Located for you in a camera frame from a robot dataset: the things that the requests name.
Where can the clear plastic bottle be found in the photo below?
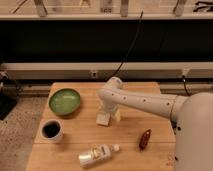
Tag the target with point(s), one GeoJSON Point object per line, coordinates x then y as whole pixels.
{"type": "Point", "coordinates": [97, 154]}

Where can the white wall outlet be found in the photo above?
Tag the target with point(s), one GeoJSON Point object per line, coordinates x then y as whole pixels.
{"type": "Point", "coordinates": [94, 74]}

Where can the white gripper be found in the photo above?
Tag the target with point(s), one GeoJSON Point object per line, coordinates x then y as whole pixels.
{"type": "Point", "coordinates": [112, 108]}

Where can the white sponge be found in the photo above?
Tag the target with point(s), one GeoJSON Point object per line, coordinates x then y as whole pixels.
{"type": "Point", "coordinates": [103, 119]}

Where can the dark equipment at left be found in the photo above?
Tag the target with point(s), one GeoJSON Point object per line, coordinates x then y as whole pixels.
{"type": "Point", "coordinates": [7, 103]}

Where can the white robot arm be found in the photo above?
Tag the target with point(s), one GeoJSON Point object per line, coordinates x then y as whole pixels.
{"type": "Point", "coordinates": [193, 116]}

